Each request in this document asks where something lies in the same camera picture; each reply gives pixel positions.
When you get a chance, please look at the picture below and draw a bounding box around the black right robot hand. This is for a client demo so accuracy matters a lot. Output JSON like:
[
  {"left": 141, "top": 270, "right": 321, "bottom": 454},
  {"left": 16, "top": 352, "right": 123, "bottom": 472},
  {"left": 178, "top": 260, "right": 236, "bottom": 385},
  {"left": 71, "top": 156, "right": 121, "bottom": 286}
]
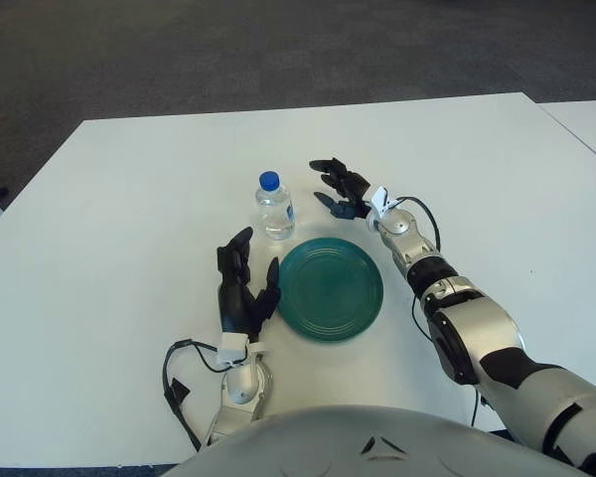
[{"left": 308, "top": 157, "right": 373, "bottom": 221}]

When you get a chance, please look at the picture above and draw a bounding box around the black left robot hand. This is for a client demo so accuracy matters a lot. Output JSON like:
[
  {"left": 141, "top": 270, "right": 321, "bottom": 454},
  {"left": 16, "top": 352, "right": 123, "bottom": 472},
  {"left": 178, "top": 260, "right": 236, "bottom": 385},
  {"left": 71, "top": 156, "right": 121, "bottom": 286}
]
[{"left": 216, "top": 227, "right": 283, "bottom": 347}]

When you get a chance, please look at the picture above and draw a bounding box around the clear bottle with blue cap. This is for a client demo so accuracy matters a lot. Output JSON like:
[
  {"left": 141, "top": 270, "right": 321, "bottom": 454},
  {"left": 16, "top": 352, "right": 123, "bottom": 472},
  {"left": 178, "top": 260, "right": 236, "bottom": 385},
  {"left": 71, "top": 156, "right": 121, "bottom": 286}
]
[{"left": 254, "top": 170, "right": 298, "bottom": 241}]

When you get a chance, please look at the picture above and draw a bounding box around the green round plate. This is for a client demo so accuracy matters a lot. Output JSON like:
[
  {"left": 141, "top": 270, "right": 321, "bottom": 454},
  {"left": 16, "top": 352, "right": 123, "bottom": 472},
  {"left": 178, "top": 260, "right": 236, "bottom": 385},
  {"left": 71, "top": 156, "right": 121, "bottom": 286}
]
[{"left": 276, "top": 237, "right": 384, "bottom": 343}]

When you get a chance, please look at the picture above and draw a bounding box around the grey robot torso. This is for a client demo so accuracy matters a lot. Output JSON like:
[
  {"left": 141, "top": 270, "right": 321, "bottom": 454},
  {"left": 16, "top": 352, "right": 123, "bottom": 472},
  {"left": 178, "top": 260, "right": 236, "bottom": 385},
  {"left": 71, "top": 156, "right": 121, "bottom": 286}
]
[{"left": 161, "top": 404, "right": 596, "bottom": 477}]

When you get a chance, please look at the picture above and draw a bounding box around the white neighbouring table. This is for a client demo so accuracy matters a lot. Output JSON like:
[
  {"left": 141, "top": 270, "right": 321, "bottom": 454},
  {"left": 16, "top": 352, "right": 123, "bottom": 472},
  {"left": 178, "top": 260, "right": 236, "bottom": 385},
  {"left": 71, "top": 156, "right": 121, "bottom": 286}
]
[{"left": 538, "top": 100, "right": 596, "bottom": 173}]

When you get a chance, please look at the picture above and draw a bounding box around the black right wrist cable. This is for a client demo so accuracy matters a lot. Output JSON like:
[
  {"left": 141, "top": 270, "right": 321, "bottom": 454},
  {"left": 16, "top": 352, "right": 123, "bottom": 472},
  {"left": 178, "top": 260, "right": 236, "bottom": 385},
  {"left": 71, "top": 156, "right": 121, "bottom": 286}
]
[{"left": 396, "top": 196, "right": 481, "bottom": 428}]

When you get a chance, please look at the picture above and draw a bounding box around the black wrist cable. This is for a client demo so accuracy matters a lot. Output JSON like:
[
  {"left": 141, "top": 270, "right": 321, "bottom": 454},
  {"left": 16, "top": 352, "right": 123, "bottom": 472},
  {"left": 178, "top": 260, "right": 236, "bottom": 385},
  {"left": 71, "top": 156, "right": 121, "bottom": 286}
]
[
  {"left": 396, "top": 196, "right": 481, "bottom": 428},
  {"left": 162, "top": 338, "right": 229, "bottom": 451}
]

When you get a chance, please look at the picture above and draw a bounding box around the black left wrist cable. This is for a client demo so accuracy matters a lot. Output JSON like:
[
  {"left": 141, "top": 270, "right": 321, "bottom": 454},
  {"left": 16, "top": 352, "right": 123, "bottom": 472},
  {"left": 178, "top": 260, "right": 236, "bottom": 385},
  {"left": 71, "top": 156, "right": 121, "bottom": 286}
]
[{"left": 162, "top": 338, "right": 229, "bottom": 451}]

